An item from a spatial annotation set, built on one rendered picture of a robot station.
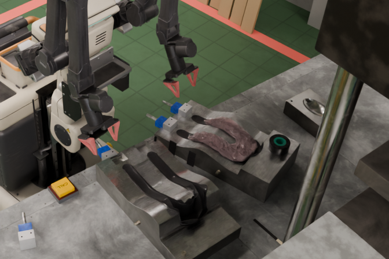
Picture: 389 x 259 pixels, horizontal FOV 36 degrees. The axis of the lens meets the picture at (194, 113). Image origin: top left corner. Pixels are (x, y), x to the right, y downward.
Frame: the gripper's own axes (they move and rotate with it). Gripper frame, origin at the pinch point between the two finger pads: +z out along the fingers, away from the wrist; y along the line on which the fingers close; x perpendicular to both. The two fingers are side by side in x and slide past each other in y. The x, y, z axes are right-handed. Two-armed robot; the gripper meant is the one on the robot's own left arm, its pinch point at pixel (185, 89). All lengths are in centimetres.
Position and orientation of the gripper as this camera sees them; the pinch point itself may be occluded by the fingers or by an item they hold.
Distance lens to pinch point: 233.4
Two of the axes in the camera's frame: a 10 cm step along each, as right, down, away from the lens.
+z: 2.7, 8.8, 4.0
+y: 6.4, -4.7, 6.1
